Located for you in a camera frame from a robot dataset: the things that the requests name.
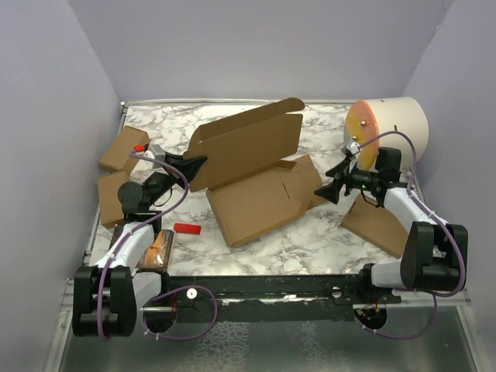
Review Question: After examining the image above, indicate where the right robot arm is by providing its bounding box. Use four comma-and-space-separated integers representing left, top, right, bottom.
315, 142, 468, 303

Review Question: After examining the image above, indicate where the white cylinder container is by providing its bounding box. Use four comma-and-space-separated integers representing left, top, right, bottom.
343, 97, 429, 171

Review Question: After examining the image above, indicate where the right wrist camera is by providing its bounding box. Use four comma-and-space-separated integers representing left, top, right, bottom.
341, 140, 360, 158

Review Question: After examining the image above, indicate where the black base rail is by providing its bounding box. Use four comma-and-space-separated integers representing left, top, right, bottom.
140, 274, 401, 323

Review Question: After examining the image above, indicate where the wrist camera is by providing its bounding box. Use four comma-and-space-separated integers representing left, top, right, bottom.
133, 144, 166, 169
341, 140, 360, 158

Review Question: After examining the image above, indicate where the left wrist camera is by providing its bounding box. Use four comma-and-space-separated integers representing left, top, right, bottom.
133, 144, 166, 169

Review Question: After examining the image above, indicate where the cardboard box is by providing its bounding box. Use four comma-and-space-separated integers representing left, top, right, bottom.
98, 126, 150, 174
98, 171, 129, 229
341, 196, 408, 258
183, 98, 325, 247

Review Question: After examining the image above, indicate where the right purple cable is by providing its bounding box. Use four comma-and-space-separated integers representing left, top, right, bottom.
356, 130, 468, 298

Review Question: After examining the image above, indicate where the aluminium frame profile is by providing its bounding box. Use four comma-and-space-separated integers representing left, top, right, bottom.
380, 290, 472, 308

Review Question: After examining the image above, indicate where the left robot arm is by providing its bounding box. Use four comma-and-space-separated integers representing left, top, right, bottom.
72, 145, 208, 339

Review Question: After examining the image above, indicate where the red flat block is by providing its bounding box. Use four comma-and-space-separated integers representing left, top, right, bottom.
174, 223, 202, 236

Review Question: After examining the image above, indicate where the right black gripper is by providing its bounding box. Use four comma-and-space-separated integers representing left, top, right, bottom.
315, 157, 381, 204

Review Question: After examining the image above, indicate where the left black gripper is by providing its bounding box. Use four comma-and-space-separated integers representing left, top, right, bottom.
143, 150, 207, 208

